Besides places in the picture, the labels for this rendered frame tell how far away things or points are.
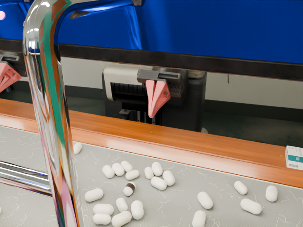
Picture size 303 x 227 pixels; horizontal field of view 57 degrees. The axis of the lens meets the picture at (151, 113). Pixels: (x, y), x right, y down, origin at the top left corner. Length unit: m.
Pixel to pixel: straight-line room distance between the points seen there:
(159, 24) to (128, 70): 0.82
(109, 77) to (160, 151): 0.55
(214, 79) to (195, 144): 1.91
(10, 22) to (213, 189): 0.46
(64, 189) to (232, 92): 2.42
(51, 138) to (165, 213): 0.36
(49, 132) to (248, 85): 2.42
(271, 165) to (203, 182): 0.15
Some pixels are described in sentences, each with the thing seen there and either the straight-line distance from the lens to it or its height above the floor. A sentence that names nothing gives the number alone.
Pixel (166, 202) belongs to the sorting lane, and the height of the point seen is 0.74.
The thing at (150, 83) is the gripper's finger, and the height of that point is 0.92.
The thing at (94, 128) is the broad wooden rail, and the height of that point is 0.77.
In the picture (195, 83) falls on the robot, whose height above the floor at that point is 0.67.
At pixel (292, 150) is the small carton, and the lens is 0.70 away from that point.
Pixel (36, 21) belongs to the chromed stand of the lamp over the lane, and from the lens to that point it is 0.20.
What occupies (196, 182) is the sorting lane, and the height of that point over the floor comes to 0.74.
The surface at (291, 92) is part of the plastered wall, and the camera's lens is 2.65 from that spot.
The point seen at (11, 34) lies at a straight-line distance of 0.41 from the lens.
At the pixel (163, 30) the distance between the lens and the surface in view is 0.31.
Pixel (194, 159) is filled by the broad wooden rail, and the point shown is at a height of 0.75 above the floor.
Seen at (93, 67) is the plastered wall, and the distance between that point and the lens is 2.87.
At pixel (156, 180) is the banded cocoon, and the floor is 0.76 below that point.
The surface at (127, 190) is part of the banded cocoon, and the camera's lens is 0.57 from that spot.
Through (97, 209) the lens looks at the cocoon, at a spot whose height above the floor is 0.76.
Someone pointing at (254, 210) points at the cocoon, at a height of 0.75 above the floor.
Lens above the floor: 1.13
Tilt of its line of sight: 26 degrees down
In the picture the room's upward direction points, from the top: straight up
